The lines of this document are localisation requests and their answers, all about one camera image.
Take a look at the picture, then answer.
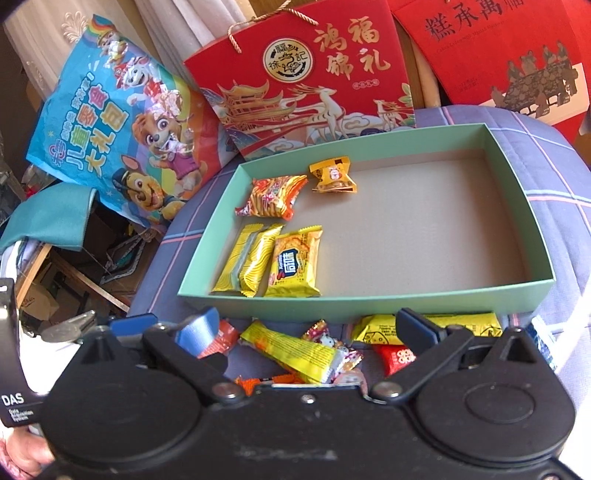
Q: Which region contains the small orange packet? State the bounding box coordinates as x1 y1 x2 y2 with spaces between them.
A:
235 376 298 397

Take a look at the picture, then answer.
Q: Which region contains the blue and white packet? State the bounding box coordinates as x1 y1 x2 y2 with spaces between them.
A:
525 318 561 372

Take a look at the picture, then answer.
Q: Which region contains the orange-red striped snack packet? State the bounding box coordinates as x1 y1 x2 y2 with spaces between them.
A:
235 175 308 221

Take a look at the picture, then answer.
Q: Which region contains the yellow striped snack packet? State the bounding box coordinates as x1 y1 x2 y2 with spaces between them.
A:
211 223 283 298

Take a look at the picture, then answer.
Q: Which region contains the red candy packet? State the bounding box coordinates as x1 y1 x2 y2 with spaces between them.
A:
373 344 417 377

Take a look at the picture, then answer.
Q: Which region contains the silver metal object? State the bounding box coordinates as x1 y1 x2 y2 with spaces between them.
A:
39 309 99 344

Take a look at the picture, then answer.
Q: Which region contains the pink cartoon candy packet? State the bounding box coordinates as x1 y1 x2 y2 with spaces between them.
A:
301 322 363 386

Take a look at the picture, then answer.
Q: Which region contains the wooden furniture post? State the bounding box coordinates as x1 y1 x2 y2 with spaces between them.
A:
412 44 445 109

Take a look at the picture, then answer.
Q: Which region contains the green cardboard box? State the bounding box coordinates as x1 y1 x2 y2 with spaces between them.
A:
177 122 557 324

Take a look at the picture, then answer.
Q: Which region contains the red gift bag with deer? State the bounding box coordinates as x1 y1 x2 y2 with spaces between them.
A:
182 0 416 162

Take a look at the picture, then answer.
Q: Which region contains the red gift bag with figures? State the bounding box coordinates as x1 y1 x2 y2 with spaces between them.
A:
390 0 591 144

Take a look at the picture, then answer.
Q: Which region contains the long yellow snack packet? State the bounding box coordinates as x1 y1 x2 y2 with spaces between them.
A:
239 320 348 385

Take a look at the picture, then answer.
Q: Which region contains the person's left hand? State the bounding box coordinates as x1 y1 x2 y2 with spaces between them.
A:
0 425 57 480

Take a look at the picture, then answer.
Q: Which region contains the blue cartoon snack bag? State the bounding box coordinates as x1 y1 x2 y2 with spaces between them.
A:
25 14 236 227

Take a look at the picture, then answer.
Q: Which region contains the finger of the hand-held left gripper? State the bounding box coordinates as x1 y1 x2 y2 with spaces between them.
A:
109 313 158 335

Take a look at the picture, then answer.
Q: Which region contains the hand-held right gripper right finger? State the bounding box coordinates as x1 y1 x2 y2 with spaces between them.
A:
368 308 526 404

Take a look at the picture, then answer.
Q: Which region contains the wide yellow snack packet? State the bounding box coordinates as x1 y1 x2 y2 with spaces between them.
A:
351 313 503 346

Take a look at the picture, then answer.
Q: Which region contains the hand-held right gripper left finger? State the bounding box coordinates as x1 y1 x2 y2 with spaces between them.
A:
92 307 246 403

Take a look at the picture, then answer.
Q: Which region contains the yellow packet with blue label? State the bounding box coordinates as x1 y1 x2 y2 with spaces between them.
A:
264 225 324 299

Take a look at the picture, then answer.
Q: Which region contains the small yellow candy packet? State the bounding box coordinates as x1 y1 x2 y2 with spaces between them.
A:
308 156 358 195

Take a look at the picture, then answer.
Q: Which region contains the teal cloth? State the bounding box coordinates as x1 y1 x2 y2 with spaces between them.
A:
0 182 100 254

